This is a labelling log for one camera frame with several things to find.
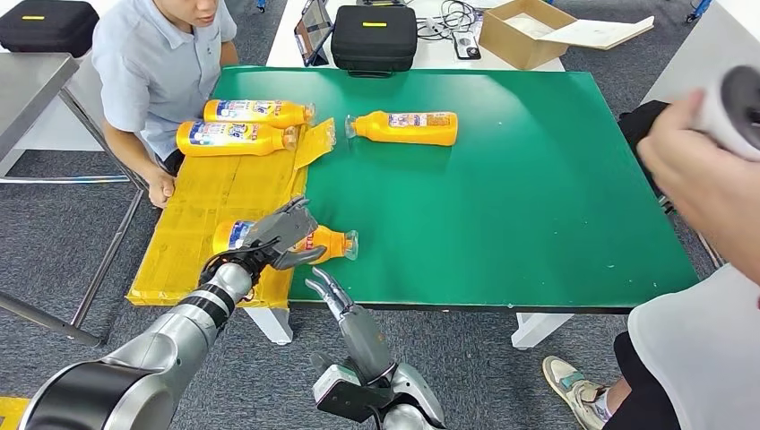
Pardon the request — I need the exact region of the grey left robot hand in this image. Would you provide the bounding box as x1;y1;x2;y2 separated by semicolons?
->
242;195;328;271

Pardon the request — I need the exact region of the person's hand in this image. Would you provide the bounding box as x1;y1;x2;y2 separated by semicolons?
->
636;89;760;204

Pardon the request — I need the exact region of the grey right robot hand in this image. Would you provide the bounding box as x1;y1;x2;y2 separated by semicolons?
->
305;267;397;385

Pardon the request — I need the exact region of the person's right hand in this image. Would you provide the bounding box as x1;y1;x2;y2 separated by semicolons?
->
146;168;177;210

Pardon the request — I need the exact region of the orange detergent bottle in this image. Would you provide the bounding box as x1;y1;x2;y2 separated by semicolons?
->
203;99;317;130
212;219;360;265
176;120;299;158
345;110;460;147

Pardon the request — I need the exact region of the white black round device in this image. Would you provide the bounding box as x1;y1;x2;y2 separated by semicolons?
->
691;64;760;162

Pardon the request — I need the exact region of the yellow taped cardboard sheet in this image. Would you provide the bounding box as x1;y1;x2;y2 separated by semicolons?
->
125;117;337;310

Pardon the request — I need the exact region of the black bag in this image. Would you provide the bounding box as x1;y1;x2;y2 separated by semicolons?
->
617;99;672;197

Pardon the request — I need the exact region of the white table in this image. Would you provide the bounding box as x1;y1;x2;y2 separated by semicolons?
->
265;0;566;73
641;0;760;105

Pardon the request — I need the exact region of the white table leg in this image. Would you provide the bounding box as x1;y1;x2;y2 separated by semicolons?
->
511;313;574;350
243;307;295;347

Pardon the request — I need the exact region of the person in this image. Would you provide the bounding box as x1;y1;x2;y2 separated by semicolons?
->
541;89;760;430
91;0;240;210

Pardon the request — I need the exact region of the green table mat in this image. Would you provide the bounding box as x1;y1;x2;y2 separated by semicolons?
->
211;64;701;313

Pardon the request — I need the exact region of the grey metal table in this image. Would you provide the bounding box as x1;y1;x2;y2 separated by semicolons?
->
0;53;147;349

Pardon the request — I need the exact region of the white packing sheet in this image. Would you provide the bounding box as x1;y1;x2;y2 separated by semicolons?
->
505;13;557;38

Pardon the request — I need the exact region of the black carrying case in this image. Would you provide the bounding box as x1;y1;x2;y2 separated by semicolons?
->
330;4;419;78
0;0;100;59

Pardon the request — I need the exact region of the brown cardboard box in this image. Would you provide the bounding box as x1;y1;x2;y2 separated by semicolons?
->
479;0;578;71

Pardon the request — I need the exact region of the black tablet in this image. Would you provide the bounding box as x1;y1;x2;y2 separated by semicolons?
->
293;0;335;67

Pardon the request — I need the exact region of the pale sneaker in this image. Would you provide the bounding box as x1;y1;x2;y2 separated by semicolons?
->
541;355;609;430

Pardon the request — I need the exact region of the black handheld device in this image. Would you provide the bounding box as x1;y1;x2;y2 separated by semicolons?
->
451;30;482;61

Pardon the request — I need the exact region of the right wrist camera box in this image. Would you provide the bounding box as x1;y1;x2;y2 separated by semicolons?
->
311;363;396;424

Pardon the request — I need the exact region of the black cable bundle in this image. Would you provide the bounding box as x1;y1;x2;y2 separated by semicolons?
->
416;0;483;41

